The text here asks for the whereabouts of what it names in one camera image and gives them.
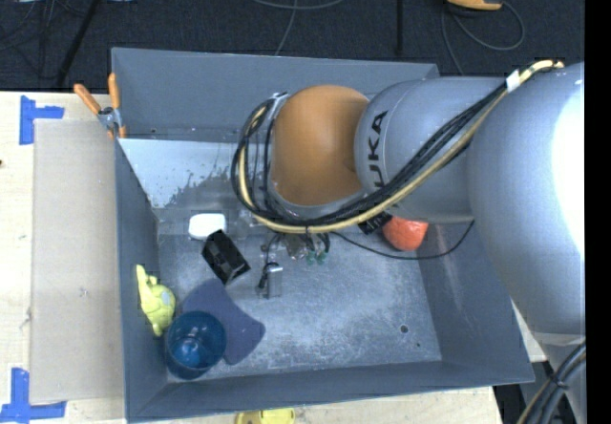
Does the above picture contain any black box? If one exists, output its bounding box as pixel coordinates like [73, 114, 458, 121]
[200, 228, 252, 286]

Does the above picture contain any dark blue cloth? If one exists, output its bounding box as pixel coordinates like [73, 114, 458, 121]
[181, 277, 267, 367]

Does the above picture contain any grey metal bin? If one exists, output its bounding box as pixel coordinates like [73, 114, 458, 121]
[110, 47, 537, 424]

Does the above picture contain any white rounded block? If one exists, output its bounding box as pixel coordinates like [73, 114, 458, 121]
[187, 212, 227, 240]

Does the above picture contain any blue cup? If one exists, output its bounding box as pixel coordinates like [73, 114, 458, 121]
[164, 309, 228, 381]

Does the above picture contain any yellow toy animal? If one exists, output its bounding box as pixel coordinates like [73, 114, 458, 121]
[135, 264, 178, 338]

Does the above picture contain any orange ball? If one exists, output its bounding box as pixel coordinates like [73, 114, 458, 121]
[381, 215, 430, 252]

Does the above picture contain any brown cardboard board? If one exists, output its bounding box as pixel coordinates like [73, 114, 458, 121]
[28, 118, 126, 405]

